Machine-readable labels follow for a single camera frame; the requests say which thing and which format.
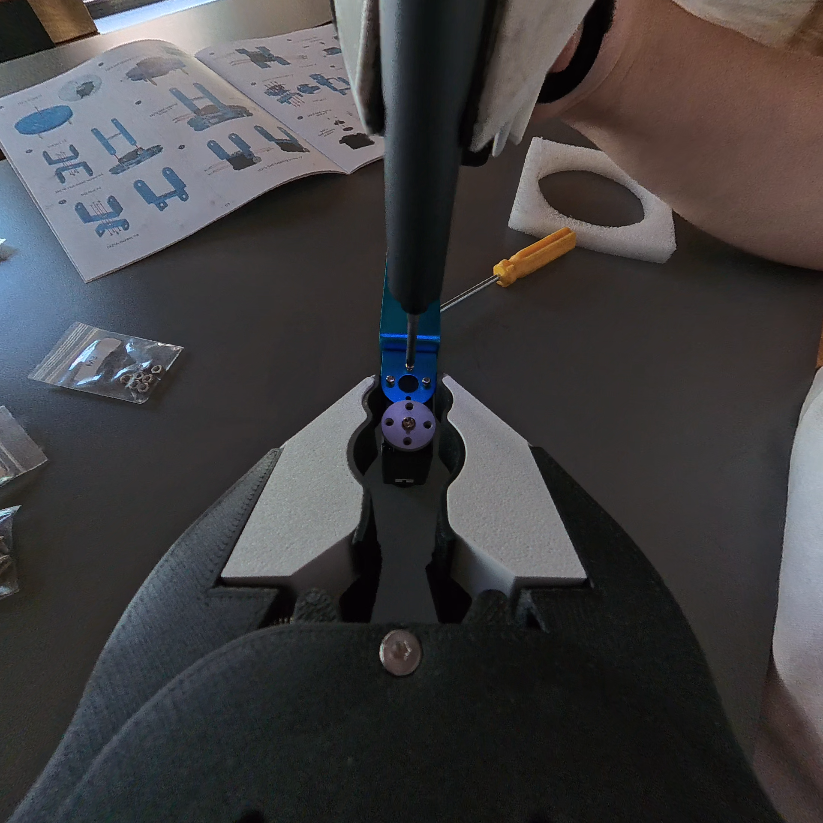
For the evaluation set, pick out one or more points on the assembly instruction booklet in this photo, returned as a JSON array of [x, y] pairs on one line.
[[161, 193]]

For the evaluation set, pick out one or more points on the person's right hand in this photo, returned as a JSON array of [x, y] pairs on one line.
[[630, 96]]

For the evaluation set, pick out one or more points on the white foam block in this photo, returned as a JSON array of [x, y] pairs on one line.
[[524, 206]]

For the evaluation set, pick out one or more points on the person's right forearm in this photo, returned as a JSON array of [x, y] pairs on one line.
[[759, 161]]

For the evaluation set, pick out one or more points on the zip bag of metal hardware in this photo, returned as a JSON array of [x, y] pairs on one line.
[[8, 553]]

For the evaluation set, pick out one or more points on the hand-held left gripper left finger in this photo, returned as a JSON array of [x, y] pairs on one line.
[[302, 508]]

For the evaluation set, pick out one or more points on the zip bag of screws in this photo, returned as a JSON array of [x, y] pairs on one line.
[[19, 443]]

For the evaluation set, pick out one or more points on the dark grey desk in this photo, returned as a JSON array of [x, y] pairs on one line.
[[257, 360]]

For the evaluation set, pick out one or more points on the brown cardboard box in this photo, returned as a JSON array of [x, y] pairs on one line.
[[71, 19]]

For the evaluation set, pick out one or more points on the zip bag of small nuts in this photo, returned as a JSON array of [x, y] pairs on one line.
[[106, 363]]

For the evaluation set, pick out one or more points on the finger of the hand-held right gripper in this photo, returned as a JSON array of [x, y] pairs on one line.
[[527, 51], [357, 64]]

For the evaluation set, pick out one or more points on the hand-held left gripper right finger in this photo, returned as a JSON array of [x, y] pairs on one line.
[[514, 508]]

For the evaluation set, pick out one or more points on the black electric screwdriver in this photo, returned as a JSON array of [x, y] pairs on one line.
[[424, 161]]

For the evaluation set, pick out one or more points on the blue servo bracket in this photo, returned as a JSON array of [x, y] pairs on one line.
[[393, 360]]

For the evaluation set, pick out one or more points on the person in white shirt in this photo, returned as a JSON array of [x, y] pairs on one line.
[[797, 578]]

